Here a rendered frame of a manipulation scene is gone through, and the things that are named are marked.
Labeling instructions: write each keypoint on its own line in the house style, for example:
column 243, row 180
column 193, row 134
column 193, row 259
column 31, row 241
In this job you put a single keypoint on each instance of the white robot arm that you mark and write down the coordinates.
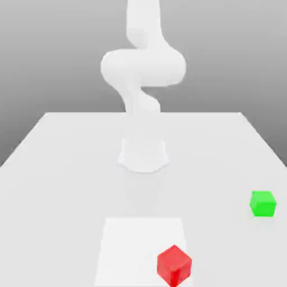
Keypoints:
column 143, row 67

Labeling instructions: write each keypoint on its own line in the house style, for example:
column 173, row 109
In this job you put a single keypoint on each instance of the small green cube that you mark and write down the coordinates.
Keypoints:
column 262, row 203

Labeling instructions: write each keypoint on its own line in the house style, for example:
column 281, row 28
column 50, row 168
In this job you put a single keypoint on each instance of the small red cube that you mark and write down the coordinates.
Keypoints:
column 174, row 264

